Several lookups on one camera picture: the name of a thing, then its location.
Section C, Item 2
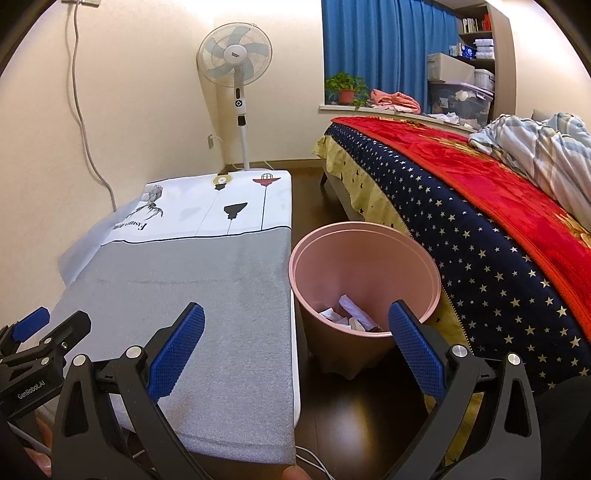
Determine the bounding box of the blue curtain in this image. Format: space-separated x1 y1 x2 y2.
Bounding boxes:
321 0 462 104

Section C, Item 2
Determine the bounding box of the white crumpled cloth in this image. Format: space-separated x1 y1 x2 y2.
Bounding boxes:
427 112 478 127

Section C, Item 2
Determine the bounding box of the bed with star blanket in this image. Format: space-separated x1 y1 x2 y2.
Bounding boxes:
314 122 591 462

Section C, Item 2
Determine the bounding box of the pink plastic bin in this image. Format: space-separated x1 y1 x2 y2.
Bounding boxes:
288 222 443 379

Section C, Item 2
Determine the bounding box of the pink folded cloth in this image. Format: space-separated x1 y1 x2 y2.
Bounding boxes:
369 89 422 114

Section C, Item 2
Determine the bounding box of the clear storage box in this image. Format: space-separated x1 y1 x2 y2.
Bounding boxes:
427 80 495 125

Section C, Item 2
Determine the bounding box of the potted green plant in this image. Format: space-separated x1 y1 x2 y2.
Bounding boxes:
324 72 370 110

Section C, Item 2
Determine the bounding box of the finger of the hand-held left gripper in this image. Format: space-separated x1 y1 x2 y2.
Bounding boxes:
25 310 92 366
0 307 51 347

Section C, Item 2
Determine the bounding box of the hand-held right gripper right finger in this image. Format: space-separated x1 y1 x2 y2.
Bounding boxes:
388 300 543 480

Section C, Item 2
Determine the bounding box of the white standing fan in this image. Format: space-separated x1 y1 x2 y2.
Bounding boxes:
197 23 274 171

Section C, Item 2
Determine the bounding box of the white cable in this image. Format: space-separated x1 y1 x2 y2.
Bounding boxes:
295 445 342 480

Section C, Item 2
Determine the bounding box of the red blanket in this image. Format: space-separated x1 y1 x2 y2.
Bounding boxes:
331 116 591 356

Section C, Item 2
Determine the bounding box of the bookshelf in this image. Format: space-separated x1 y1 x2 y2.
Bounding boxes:
457 4 497 75

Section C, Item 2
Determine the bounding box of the grey wall cable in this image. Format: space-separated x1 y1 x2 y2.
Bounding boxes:
69 0 116 213

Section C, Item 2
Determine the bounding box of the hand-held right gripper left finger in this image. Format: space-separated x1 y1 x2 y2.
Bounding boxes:
48 302 206 480

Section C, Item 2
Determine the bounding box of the striped duvet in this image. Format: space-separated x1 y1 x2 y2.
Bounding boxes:
468 112 591 215

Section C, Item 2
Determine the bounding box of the table with printed cloth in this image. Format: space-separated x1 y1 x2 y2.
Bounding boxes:
46 170 301 464

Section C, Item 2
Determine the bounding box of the grey cardboard box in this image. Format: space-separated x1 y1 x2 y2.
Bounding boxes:
427 52 476 84

